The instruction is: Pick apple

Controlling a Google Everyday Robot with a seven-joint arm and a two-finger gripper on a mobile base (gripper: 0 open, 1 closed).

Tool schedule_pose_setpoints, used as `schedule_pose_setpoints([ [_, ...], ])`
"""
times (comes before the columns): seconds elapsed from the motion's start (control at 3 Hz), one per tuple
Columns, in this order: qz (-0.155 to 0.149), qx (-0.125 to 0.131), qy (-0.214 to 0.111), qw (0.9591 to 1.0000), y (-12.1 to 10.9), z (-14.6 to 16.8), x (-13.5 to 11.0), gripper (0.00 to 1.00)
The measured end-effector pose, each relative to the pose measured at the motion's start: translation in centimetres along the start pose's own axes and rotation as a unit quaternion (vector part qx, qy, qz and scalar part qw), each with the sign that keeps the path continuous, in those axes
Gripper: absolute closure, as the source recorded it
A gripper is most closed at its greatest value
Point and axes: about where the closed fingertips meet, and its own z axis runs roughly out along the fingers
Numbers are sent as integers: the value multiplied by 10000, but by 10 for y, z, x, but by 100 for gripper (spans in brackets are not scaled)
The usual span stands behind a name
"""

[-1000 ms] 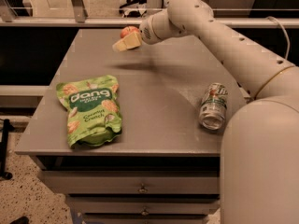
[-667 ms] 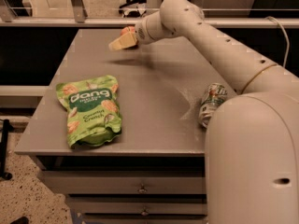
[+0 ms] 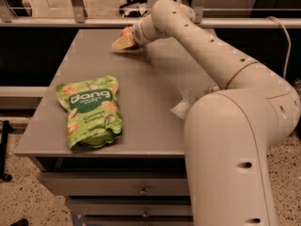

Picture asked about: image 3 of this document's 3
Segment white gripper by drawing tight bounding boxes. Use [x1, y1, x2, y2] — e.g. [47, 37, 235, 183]
[112, 15, 166, 50]

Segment red apple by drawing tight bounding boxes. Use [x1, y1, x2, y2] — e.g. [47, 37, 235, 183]
[121, 26, 133, 37]

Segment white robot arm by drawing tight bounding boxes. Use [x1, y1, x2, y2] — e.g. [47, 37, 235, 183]
[112, 0, 300, 226]

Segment green dang snack bag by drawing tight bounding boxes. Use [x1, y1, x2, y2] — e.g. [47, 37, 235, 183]
[55, 75, 122, 150]

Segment grey drawer cabinet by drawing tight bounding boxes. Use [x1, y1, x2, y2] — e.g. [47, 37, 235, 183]
[15, 29, 213, 226]

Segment black stand at left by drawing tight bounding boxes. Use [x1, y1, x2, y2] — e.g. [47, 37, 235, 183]
[0, 121, 13, 182]

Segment top drawer metal knob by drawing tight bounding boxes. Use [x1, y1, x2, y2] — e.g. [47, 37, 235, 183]
[139, 186, 149, 196]

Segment drawer metal knob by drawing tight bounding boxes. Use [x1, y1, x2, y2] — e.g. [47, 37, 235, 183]
[141, 209, 150, 218]
[139, 186, 149, 196]

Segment metal railing frame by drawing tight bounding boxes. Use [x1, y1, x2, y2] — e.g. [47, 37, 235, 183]
[0, 0, 301, 28]

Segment white cable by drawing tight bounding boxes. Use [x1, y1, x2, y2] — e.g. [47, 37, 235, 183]
[267, 15, 293, 80]

